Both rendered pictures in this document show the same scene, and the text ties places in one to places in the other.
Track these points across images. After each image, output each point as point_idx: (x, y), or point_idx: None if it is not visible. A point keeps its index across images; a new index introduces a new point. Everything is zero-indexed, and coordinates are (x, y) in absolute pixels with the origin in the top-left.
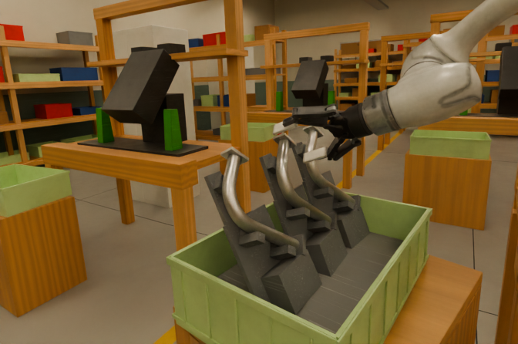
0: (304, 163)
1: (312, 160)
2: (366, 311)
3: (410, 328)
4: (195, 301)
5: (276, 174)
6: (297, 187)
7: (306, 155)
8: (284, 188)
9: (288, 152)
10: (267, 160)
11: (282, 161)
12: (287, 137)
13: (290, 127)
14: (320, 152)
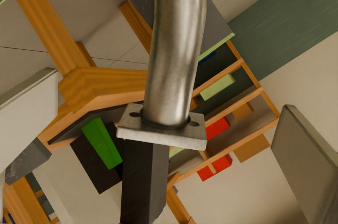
0: (49, 68)
1: (25, 81)
2: None
3: None
4: None
5: None
6: None
7: (51, 107)
8: None
9: (163, 76)
10: (204, 30)
11: (199, 14)
12: (183, 137)
13: (336, 154)
14: (9, 136)
